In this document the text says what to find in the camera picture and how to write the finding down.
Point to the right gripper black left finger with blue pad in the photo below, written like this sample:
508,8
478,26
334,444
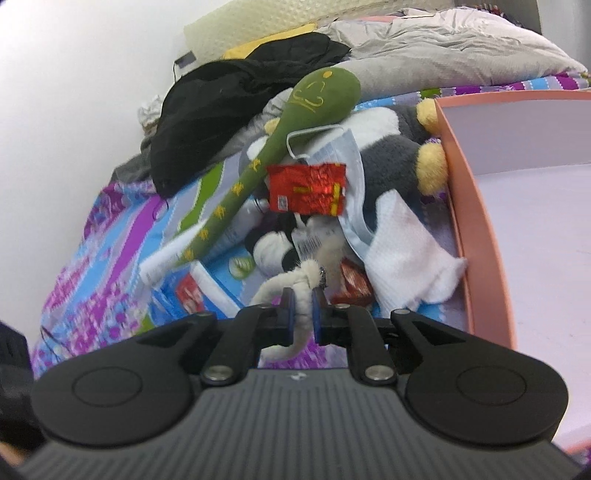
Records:
243,338

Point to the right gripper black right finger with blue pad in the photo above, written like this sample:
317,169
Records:
354,328

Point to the dark red snack wrapper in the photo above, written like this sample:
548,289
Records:
354,286

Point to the white knitted cloth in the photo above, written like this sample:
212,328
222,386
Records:
405,264

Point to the red foil snack packet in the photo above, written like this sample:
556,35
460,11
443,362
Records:
308,189

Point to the light blue face mask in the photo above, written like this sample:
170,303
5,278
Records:
341,149

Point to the blue plastic packet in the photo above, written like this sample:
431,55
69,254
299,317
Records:
223,286

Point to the small panda plush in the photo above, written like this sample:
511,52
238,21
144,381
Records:
283,240

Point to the grey white penguin plush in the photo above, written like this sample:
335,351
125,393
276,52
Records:
397,151

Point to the black jacket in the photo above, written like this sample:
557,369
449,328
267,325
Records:
210,104

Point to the green plush massage stick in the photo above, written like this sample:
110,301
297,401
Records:
322,98

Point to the white crumpled cloth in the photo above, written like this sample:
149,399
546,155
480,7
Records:
149,112

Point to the pink cardboard box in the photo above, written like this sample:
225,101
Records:
519,180

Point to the yellow pillow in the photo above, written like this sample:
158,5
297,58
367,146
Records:
242,51

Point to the grey duvet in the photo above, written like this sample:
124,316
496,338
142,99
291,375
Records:
454,47

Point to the cream quilted headboard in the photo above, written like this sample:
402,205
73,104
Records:
238,22

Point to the black wall socket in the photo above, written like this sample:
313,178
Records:
184,60

